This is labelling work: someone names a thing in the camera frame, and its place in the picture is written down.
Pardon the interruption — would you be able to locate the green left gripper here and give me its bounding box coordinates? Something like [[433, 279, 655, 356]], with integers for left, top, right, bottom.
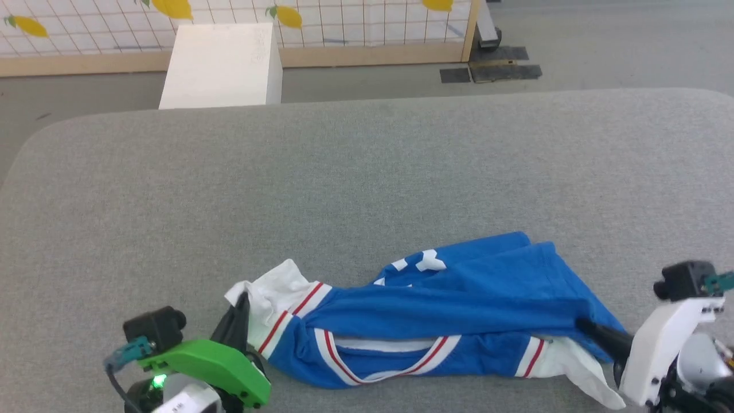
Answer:
[[138, 293, 271, 408]]

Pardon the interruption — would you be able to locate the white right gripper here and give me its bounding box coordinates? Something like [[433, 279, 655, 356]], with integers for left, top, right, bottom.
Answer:
[[576, 297, 724, 407]]

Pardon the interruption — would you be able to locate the blue and white jersey shirt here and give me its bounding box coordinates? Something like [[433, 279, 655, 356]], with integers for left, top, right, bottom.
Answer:
[[224, 231, 628, 411]]

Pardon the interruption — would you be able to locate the white box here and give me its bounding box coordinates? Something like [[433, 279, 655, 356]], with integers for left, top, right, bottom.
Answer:
[[159, 23, 283, 110]]

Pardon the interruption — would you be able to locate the black floor mat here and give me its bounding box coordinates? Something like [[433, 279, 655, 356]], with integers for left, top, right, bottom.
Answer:
[[440, 46, 542, 84]]

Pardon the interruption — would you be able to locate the lemon print partition panel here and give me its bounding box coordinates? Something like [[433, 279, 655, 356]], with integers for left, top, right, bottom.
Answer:
[[0, 0, 482, 78]]

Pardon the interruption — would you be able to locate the teal left cable connector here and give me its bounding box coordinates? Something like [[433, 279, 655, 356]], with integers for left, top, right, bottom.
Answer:
[[103, 337, 153, 368]]

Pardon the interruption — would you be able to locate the teal cable connector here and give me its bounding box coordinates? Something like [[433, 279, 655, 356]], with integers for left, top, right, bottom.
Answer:
[[103, 337, 153, 368], [704, 271, 734, 294]]

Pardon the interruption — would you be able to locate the teal right cable connector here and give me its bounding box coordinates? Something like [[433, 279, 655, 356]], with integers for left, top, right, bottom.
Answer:
[[704, 271, 734, 294]]

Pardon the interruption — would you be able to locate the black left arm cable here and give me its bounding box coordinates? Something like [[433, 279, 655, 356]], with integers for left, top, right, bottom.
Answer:
[[106, 363, 141, 413]]

